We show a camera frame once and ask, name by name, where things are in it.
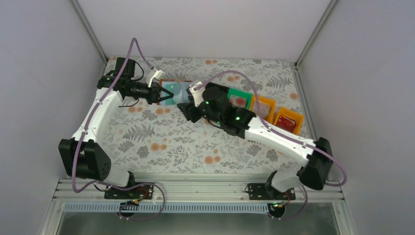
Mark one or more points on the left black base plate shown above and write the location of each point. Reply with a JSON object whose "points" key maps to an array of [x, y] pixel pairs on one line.
{"points": [[134, 191]]}

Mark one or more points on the green storage bin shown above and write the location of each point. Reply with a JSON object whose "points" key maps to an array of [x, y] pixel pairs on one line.
{"points": [[240, 93]]}

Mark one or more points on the red item in orange bin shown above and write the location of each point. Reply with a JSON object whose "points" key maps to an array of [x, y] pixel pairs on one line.
{"points": [[286, 123]]}

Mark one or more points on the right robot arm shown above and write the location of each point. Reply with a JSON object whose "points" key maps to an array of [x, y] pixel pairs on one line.
{"points": [[312, 157]]}

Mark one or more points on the aluminium rail frame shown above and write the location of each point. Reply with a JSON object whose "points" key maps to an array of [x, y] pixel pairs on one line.
{"points": [[200, 188]]}

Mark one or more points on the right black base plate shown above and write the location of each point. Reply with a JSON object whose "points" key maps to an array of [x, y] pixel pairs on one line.
{"points": [[260, 191]]}

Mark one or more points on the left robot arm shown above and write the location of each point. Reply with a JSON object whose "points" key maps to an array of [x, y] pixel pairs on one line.
{"points": [[82, 154]]}

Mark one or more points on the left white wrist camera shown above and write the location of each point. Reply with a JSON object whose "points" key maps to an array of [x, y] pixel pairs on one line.
{"points": [[154, 76]]}

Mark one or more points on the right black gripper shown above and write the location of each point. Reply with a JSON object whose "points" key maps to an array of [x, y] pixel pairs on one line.
{"points": [[189, 111]]}

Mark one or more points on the red white item in bin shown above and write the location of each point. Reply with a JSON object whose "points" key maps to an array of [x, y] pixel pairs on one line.
{"points": [[238, 101]]}

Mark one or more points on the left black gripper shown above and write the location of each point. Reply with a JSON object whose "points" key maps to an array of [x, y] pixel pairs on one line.
{"points": [[153, 96]]}

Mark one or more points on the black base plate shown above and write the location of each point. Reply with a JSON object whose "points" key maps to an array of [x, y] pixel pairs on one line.
{"points": [[260, 191], [134, 191]]}

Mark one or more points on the floral table mat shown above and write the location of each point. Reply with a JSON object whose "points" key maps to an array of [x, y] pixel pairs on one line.
{"points": [[155, 138]]}

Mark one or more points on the brown leather card holder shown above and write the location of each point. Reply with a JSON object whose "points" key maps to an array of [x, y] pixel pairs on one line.
{"points": [[178, 89]]}

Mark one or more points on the orange storage bin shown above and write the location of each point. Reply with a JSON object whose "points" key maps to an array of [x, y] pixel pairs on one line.
{"points": [[275, 112]]}

